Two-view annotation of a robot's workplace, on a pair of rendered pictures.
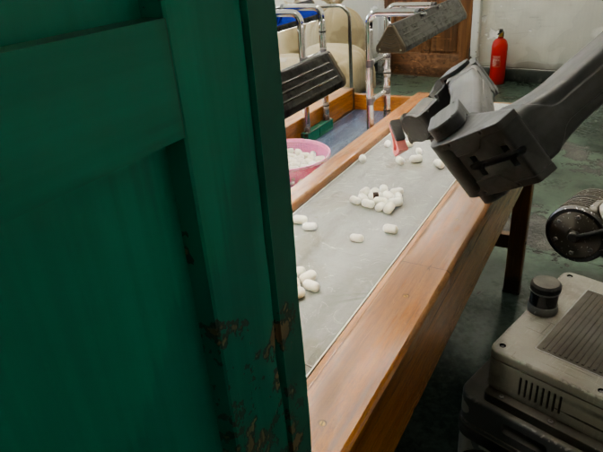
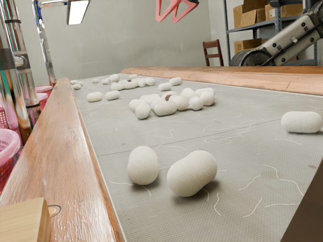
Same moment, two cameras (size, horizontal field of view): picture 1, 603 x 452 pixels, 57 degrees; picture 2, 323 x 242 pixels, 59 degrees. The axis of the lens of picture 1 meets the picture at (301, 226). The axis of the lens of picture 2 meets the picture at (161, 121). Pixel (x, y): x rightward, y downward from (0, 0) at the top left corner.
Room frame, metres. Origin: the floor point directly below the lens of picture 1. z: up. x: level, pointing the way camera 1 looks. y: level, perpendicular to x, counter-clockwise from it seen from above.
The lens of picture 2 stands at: (0.62, 0.38, 0.82)
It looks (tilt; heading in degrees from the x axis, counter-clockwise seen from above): 13 degrees down; 312
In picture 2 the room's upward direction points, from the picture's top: 8 degrees counter-clockwise
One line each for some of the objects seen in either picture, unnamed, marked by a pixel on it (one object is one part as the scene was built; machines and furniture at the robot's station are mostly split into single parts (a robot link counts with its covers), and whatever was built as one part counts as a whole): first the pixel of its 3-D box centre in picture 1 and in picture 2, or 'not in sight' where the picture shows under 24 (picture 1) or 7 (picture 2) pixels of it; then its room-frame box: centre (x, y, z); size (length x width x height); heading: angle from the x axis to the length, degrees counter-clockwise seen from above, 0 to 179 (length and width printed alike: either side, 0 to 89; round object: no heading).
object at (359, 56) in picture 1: (327, 72); not in sight; (4.30, -0.28, 0.40); 0.74 x 0.56 x 0.38; 144
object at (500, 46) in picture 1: (499, 56); not in sight; (5.19, -1.92, 0.25); 0.18 x 0.14 x 0.49; 143
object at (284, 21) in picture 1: (270, 21); not in sight; (2.05, 0.05, 1.08); 0.62 x 0.08 x 0.07; 149
